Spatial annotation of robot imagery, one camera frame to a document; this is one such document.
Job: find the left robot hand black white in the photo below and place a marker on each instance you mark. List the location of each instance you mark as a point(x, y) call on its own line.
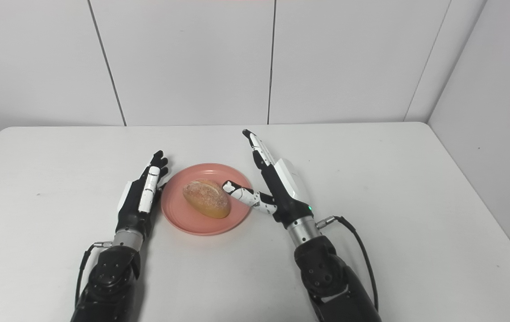
point(136, 205)

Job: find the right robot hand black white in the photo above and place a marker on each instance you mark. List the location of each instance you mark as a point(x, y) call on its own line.
point(281, 192)

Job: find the pink round plate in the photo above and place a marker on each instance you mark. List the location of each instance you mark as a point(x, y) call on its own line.
point(179, 214)

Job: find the golden bread roll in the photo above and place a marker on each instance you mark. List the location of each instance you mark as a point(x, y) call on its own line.
point(206, 198)

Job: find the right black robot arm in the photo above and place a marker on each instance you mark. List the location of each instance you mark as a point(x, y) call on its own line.
point(330, 277)

